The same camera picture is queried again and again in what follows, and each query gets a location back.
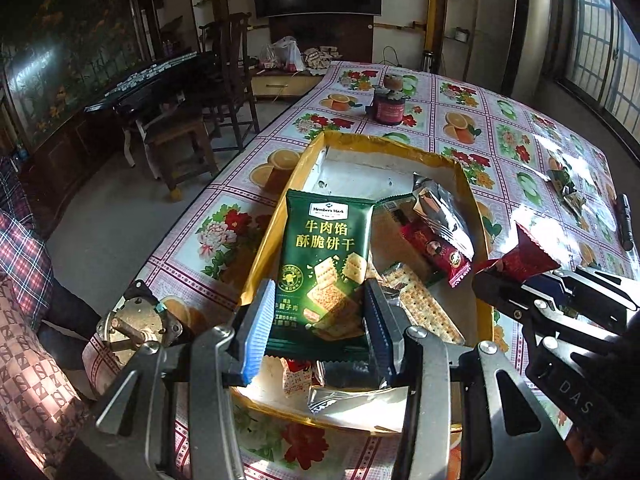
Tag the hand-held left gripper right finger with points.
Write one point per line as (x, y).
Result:
(377, 330)

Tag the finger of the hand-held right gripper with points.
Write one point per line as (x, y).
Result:
(590, 285)
(565, 385)

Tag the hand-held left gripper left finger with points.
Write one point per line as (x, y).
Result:
(255, 330)

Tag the red snack packet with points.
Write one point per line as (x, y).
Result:
(435, 252)
(530, 260)

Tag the green cracker packet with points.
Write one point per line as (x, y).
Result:
(320, 250)

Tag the pile of snack packets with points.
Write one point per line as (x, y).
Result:
(565, 182)

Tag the gold cardboard box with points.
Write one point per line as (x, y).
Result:
(360, 170)

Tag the clear cracker packet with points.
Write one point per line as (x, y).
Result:
(420, 305)

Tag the small orange white packet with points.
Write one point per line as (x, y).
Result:
(296, 380)

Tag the black pen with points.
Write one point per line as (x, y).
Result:
(625, 225)

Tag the large silver snack packet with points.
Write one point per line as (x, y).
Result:
(350, 400)

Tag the brass metal fitting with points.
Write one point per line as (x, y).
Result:
(135, 322)

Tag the fruit and flower print tablecloth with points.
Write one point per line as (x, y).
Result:
(505, 135)

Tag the dark cloth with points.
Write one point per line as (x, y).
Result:
(70, 315)

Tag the brown wooden stool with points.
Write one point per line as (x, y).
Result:
(175, 135)

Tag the red label jar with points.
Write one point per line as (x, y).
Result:
(387, 110)

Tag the barred window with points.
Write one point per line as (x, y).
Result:
(600, 50)

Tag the plaid clothing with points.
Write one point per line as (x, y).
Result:
(25, 255)

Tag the dark wooden chair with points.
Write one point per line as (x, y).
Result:
(230, 85)

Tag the wooden television cabinet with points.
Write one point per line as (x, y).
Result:
(280, 85)

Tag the dark wooden sideboard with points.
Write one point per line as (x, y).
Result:
(75, 150)

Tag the white standing air conditioner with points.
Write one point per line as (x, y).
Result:
(525, 35)

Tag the black glossy table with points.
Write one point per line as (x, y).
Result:
(165, 85)

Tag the metal thermos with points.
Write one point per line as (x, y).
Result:
(428, 60)

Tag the white plastic bag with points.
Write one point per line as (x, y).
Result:
(285, 55)

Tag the stack of small boxes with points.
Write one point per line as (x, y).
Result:
(322, 56)

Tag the row of white tiles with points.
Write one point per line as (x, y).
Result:
(150, 71)

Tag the small white container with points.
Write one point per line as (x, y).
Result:
(461, 35)

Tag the wooden pillar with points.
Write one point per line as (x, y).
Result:
(436, 5)

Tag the floral wall panel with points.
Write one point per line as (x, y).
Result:
(65, 60)

